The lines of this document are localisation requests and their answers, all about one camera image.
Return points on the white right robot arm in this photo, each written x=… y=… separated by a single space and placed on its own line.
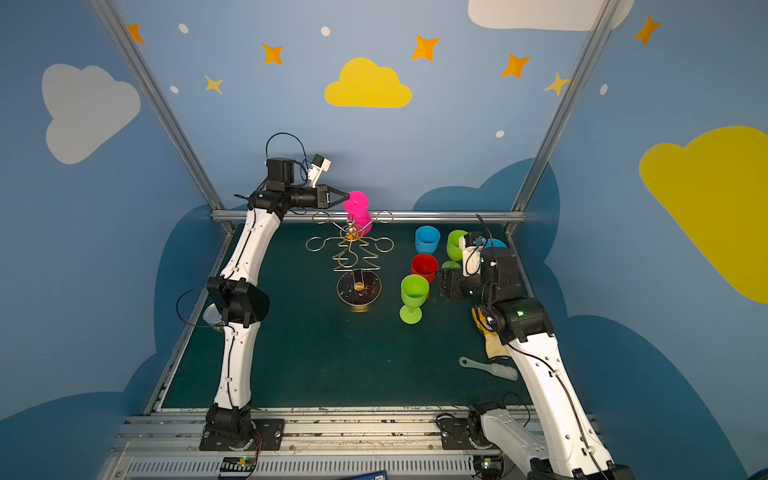
x=540 y=372

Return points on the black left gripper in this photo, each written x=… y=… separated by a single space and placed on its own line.
x=323 y=197

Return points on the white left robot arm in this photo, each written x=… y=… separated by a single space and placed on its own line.
x=243 y=305

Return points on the blue wine glass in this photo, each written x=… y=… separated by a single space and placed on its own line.
x=494 y=243
x=427 y=239

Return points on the green wine glass back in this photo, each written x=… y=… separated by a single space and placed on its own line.
x=414 y=293

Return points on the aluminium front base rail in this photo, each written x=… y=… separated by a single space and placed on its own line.
x=451 y=442

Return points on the grey cleaning brush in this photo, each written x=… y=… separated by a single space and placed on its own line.
x=494 y=369

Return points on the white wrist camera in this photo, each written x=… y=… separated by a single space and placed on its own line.
x=471 y=245
x=317 y=168

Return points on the aluminium frame post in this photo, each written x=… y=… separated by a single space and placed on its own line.
x=113 y=22
x=580 y=74

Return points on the yellow black work glove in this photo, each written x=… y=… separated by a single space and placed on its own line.
x=494 y=349

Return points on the aluminium frame left post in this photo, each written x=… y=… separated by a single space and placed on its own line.
x=113 y=22

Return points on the aluminium frame back rail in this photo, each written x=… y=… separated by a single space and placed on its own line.
x=410 y=217

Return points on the small tin can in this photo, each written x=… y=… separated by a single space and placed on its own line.
x=213 y=317

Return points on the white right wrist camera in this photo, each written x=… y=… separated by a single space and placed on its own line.
x=471 y=245

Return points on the green wine glass front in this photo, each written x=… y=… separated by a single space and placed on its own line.
x=454 y=250

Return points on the green wine glass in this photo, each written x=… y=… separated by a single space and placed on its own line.
x=454 y=250
x=414 y=293

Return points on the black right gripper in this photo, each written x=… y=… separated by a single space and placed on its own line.
x=451 y=284

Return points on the gold wire glass rack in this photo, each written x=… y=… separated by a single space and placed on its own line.
x=359 y=284

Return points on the red wine glass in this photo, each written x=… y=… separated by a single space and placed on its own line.
x=425 y=265

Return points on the pink wine glass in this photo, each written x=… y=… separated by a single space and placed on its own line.
x=356 y=207

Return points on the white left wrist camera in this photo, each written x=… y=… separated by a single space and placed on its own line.
x=317 y=168

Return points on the aluminium frame right post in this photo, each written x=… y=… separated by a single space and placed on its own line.
x=580 y=74

